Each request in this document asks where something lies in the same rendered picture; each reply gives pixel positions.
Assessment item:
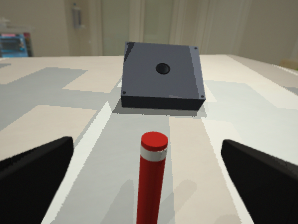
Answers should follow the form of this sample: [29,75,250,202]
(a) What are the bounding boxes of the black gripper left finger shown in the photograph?
[0,136,74,224]

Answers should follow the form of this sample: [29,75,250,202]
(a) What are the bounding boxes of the dark red peg with white band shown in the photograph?
[136,132,168,224]

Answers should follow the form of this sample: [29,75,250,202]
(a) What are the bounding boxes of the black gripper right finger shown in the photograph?
[221,139,298,224]

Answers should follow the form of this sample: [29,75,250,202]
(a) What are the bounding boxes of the grey sloped panel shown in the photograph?
[121,41,206,111]

